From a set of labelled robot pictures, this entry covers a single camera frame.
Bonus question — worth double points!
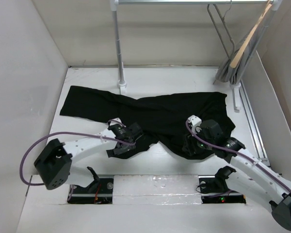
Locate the grey hanging garment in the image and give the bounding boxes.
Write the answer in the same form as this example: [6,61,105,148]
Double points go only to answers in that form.
[215,26,261,85]

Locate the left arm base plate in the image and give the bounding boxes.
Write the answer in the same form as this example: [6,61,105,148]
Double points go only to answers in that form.
[67,176,114,204]

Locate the wooden hanger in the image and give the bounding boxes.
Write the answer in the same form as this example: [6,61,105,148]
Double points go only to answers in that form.
[229,0,272,68]

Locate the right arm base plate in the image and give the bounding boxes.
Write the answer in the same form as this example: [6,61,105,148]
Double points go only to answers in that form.
[195,175,246,204]

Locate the grey wire hanger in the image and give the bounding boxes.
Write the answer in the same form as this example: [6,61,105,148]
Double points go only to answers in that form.
[206,0,236,59]

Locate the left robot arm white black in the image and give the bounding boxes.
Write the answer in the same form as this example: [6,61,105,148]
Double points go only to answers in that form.
[34,122,143,193]

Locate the silver clothes rack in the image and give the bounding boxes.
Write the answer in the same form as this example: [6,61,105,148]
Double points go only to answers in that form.
[110,0,284,113]

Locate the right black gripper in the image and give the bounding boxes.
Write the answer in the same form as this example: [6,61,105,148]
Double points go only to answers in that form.
[181,125,214,155]

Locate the black trousers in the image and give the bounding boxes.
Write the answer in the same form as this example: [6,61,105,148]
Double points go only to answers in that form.
[60,86,236,160]

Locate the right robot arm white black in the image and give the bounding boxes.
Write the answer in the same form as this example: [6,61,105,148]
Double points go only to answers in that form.
[184,115,291,231]

